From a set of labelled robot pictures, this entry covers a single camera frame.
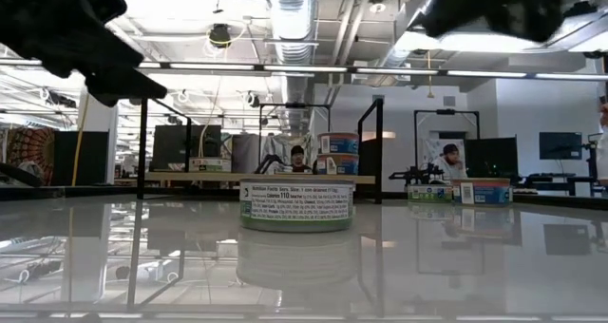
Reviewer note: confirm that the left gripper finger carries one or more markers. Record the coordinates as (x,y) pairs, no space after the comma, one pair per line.
(123,85)

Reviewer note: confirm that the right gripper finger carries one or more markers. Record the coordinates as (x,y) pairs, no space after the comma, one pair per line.
(461,9)

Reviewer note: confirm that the green label tuna can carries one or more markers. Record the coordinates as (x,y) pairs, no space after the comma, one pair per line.
(210,165)
(297,206)
(430,194)

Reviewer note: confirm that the blue label salmon can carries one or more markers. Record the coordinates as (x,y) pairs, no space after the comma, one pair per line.
(482,192)
(339,144)
(344,165)

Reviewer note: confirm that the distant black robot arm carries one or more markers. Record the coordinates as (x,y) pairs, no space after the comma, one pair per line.
(268,160)
(418,175)

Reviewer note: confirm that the black partition panel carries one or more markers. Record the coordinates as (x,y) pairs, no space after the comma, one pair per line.
(92,159)

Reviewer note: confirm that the round ceiling fixture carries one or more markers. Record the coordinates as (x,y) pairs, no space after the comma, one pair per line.
(377,5)

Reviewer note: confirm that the black round ceiling device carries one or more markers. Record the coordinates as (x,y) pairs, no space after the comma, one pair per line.
(220,35)

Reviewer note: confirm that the orange patterned tapestry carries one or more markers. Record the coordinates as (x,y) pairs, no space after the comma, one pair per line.
(33,147)

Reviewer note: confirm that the long hanging light fixture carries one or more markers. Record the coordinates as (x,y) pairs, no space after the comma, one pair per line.
(351,69)

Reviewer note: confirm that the white poster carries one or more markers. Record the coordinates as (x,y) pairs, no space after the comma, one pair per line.
(430,147)

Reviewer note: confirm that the person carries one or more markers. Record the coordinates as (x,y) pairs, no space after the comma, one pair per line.
(451,164)
(604,147)
(298,159)

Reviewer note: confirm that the black desk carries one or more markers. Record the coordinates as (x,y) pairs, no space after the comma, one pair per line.
(546,176)

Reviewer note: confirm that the silver ribbed ventilation duct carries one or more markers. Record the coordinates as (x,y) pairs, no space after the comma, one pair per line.
(290,24)
(394,57)

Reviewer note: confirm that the distant black station frame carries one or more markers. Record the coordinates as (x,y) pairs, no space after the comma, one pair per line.
(446,111)
(294,105)

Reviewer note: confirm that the wooden shelf black frame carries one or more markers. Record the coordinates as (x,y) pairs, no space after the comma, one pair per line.
(199,176)

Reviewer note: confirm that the black wall screen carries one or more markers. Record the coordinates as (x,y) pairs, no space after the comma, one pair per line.
(560,146)

